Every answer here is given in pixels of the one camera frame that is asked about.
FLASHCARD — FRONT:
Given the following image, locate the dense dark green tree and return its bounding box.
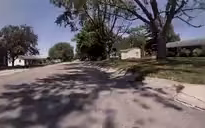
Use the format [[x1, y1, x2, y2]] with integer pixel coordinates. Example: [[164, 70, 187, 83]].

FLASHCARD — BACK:
[[72, 29, 109, 62]]

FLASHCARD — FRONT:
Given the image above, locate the small white shed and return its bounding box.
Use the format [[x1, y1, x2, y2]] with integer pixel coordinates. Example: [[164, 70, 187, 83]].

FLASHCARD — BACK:
[[119, 47, 143, 61]]

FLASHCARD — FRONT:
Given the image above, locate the round green tree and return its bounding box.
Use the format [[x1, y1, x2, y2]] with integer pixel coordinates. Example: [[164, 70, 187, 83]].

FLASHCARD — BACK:
[[48, 42, 75, 62]]

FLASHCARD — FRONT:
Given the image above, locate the grey asphalt road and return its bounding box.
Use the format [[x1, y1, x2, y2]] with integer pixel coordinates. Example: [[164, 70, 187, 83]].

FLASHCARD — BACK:
[[0, 60, 205, 128]]

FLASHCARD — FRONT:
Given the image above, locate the big spreading tree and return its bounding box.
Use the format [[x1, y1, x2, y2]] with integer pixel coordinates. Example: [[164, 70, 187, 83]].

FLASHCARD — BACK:
[[49, 0, 205, 63]]

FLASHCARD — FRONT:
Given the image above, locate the grass lawn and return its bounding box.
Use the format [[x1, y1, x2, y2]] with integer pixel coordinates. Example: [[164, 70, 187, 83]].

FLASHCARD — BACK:
[[98, 56, 205, 87]]

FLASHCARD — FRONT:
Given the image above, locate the low white house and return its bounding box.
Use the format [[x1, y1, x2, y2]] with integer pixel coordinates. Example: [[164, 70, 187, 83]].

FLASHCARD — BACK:
[[7, 54, 48, 67]]

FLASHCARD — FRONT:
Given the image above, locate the broad dark tree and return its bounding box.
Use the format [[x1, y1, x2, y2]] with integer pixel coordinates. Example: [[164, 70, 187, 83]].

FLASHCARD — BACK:
[[0, 24, 41, 67]]

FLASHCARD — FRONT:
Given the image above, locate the low house with grey roof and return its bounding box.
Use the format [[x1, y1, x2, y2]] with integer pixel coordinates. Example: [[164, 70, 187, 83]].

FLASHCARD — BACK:
[[165, 37, 205, 58]]

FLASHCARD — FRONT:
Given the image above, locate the pale concrete driveway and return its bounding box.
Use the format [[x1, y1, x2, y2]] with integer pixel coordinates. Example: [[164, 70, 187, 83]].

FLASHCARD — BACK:
[[141, 77, 205, 118]]

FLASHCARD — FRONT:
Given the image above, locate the pale concrete pavement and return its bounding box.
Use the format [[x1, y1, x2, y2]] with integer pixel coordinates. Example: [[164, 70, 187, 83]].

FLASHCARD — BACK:
[[0, 67, 30, 79]]

